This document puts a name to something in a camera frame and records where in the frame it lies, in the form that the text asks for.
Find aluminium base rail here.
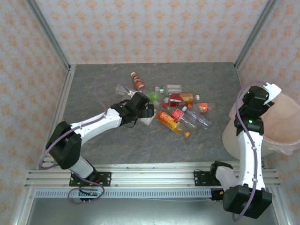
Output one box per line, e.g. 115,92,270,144
24,163,281,188

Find clear bottle green neck band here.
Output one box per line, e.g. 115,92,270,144
155,83,183,94

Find red and gold tea bottle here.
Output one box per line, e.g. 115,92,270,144
163,92,201,107

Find clear bottle red label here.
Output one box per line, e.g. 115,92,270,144
170,108,199,129

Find aluminium table edge rail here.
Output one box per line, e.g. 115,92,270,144
234,62,244,85
38,65,77,170

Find small circuit board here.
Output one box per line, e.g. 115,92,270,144
79,189,99,198

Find brown coffee bottle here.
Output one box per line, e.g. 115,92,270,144
130,72,146,91

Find purple cable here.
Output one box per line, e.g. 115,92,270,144
67,180,105,205
38,78,130,171
232,80,267,222

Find green label clear bottle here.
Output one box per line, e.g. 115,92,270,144
146,90,165,104

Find clear bottle wide white cap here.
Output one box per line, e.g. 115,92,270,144
139,113,157,125

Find crumpled clear plastic bottle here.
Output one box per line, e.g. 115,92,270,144
114,84,132,97

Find grey metal base panel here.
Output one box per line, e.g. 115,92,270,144
14,198,291,225

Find slotted grey cable duct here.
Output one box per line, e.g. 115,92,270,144
34,189,213,199

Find orange label bottle orange cap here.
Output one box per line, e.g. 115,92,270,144
187,102,216,113

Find aluminium corner post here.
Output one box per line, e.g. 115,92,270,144
24,0,71,69
234,0,279,69

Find orange juice bottle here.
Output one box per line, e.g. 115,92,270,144
156,110,191,138

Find clear bottle blue-white cap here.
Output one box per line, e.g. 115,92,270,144
182,106,212,130

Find round waste bin with liner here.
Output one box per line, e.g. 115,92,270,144
221,92,300,157

